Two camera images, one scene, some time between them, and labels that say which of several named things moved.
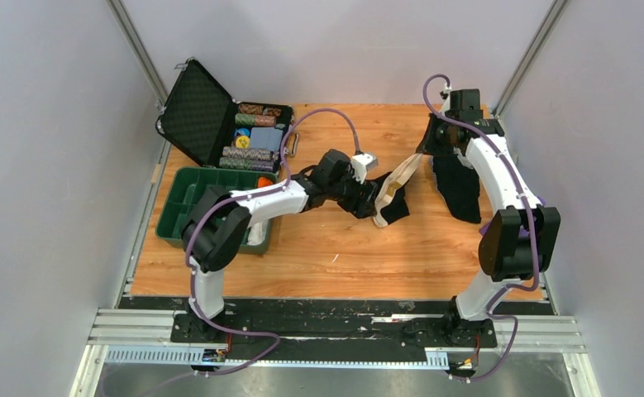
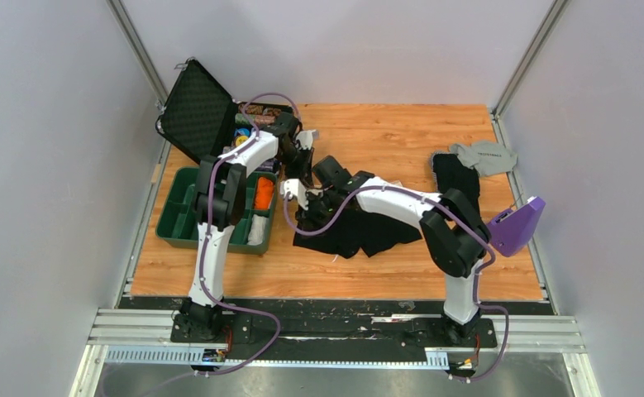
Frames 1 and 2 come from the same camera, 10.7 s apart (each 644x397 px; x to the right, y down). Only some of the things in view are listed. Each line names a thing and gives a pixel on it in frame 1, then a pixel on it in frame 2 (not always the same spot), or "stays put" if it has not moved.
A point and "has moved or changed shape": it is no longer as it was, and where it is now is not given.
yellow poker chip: [242, 141] stays put
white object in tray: [257, 233] stays put
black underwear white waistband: [391, 203] has moved or changed shape
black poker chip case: [202, 117] stays put
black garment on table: [460, 185] stays put
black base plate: [333, 327] stays put
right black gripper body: [436, 140] -> [321, 208]
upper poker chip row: [250, 119] stays put
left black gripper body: [346, 192] -> [296, 161]
